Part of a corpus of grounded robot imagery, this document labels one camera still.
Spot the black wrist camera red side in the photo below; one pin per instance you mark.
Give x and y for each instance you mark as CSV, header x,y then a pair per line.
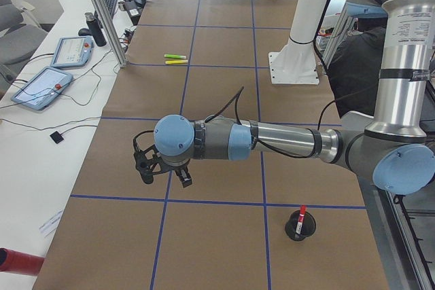
x,y
148,163

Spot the green marker pen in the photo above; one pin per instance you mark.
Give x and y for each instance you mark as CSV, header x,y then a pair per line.
x,y
175,56

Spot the blue teach pendant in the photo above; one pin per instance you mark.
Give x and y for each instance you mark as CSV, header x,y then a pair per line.
x,y
72,52
41,90

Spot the brown paper table cover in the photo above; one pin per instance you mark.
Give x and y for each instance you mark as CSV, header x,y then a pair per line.
x,y
111,236

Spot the black gripper red side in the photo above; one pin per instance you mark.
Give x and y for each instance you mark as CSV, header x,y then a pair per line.
x,y
174,166

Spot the blue teach pendant far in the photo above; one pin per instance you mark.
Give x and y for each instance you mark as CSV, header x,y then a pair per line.
x,y
72,52

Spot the grey aluminium frame post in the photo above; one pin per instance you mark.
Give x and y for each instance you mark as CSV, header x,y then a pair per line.
x,y
110,32

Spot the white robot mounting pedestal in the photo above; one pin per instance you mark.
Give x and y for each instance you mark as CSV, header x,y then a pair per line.
x,y
295,63

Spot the robot arm holding red marker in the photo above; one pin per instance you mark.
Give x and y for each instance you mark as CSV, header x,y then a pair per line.
x,y
231,42

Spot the red marker pen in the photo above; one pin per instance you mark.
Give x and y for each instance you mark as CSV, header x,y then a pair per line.
x,y
301,217

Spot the person in black hoodie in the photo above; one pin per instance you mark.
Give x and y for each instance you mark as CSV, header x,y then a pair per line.
x,y
354,70

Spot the black water bottle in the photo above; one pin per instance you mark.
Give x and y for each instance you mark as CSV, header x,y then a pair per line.
x,y
95,29

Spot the blue teach pendant near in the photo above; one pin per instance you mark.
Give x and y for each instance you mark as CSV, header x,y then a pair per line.
x,y
41,90

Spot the small black square device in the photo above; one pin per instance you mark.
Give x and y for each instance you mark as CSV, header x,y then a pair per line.
x,y
56,137

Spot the red cylinder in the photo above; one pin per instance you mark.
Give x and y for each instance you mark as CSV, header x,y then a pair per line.
x,y
16,262

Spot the yellow marker pen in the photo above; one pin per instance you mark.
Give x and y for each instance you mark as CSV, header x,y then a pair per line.
x,y
176,62

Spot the black mesh cup red side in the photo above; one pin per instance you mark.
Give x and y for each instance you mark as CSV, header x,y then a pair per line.
x,y
308,229

